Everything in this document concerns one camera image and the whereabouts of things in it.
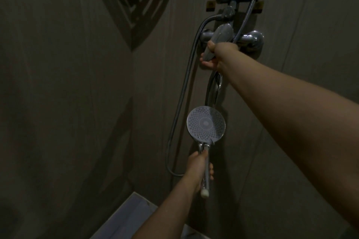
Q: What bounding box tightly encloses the person's right hand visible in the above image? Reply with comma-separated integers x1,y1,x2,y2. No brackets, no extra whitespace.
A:
200,41,240,75

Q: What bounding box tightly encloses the person's left hand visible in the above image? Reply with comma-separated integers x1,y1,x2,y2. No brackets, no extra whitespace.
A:
186,150,214,193

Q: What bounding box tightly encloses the chrome faucet lever handle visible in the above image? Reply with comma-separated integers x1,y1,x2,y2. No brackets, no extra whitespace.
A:
203,23,234,62

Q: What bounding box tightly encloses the round chrome handheld shower head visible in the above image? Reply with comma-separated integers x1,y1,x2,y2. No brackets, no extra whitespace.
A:
186,106,226,199

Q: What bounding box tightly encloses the person's left forearm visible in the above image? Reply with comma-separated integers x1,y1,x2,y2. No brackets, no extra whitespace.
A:
132,174,200,239

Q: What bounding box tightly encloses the person's right forearm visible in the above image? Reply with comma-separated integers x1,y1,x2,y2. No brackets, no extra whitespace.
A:
223,48,359,229

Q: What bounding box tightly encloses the chrome shower mixer valve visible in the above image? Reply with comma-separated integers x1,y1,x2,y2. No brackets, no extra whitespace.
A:
200,29,265,52

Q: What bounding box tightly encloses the chrome tub spout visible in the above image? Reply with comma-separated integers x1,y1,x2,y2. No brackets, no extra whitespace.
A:
205,71,223,108

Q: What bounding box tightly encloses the grey flexible shower hose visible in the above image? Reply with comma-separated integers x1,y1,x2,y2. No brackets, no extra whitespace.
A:
165,0,257,178

